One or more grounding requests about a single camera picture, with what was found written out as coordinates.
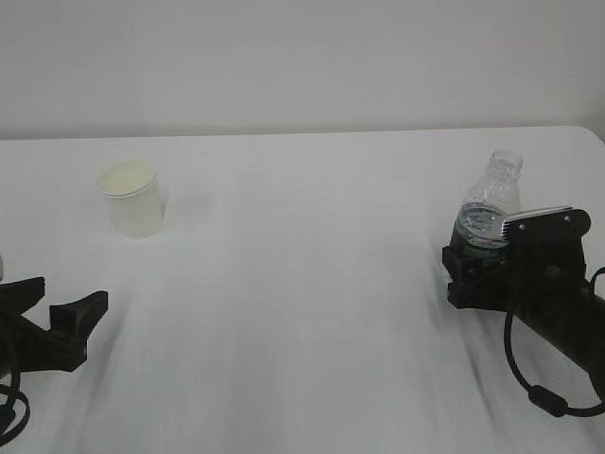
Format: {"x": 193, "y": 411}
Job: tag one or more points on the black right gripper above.
{"x": 534, "y": 278}

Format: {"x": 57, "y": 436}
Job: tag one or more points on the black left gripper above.
{"x": 61, "y": 348}

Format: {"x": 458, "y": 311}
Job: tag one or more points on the clear water bottle green label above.
{"x": 495, "y": 194}

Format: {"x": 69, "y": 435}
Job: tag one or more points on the white paper cup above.
{"x": 134, "y": 199}

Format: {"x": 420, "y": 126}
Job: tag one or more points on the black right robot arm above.
{"x": 579, "y": 338}

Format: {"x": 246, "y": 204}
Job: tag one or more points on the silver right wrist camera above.
{"x": 544, "y": 226}

